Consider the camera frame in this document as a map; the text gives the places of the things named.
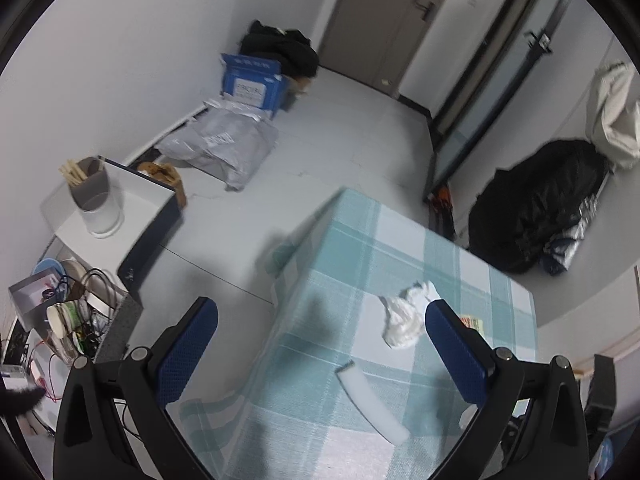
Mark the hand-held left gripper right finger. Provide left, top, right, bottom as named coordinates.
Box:
left=424, top=298, right=592, bottom=480

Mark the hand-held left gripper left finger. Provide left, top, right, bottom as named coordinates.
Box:
left=52, top=296, right=219, bottom=480

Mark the large white tissue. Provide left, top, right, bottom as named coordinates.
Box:
left=379, top=281, right=437, bottom=350

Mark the white foam strip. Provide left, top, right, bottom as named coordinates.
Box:
left=334, top=362, right=409, bottom=445

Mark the grey speckled storage box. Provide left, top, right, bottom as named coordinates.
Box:
left=7, top=257, right=144, bottom=363

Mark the teal plaid tablecloth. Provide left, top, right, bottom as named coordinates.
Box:
left=179, top=186, right=539, bottom=480

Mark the navy and white box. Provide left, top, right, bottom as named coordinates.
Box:
left=39, top=154, right=184, bottom=292

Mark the orange and black tool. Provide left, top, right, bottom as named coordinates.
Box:
left=426, top=184, right=457, bottom=239

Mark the light blue round lid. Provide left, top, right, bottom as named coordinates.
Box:
left=30, top=258, right=64, bottom=279

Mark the large black bag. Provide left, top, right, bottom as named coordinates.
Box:
left=467, top=139, right=612, bottom=275

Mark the clear cup with grey liner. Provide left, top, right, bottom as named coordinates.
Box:
left=67, top=156, right=125, bottom=239

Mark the brown crumpled paper bag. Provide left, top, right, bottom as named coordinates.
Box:
left=136, top=161, right=187, bottom=209

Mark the dark cloth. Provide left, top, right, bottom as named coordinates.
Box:
left=0, top=379, right=47, bottom=417

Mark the grey plastic mailer bag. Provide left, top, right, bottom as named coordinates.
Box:
left=154, top=104, right=280, bottom=192

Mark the bundle of wooden chopsticks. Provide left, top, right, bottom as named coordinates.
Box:
left=58, top=158, right=92, bottom=187

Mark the black framed glass door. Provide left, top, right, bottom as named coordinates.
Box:
left=431, top=0, right=574, bottom=187

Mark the blue cardboard box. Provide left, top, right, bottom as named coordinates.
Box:
left=219, top=52, right=292, bottom=119

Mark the cream cloth bag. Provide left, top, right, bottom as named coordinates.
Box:
left=584, top=61, right=640, bottom=169

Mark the black backpack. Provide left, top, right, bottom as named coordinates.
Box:
left=238, top=19, right=321, bottom=79

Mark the beige room door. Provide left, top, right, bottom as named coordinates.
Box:
left=319, top=0, right=467, bottom=99

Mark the red cable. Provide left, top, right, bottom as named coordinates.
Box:
left=29, top=344, right=63, bottom=403

